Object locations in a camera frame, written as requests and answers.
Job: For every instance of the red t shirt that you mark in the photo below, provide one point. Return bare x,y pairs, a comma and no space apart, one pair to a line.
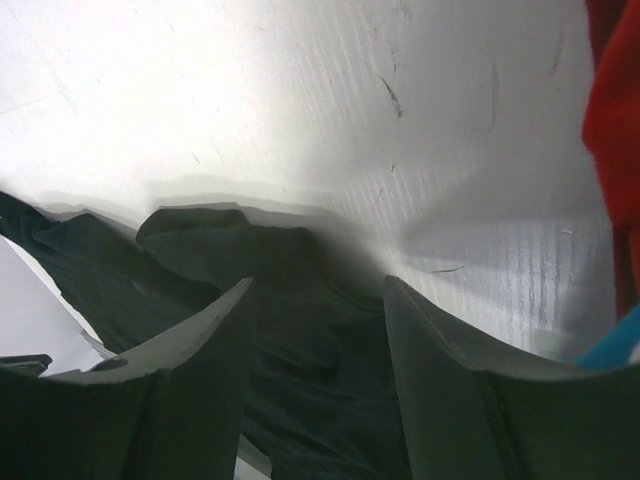
611,134

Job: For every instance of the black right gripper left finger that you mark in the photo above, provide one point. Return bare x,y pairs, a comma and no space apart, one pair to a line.
170,408

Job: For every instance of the black t shirt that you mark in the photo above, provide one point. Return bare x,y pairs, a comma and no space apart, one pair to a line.
322,400

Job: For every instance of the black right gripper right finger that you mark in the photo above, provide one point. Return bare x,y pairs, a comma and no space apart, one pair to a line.
474,407

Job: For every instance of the blue t shirt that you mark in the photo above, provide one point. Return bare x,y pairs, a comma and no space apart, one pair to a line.
618,349

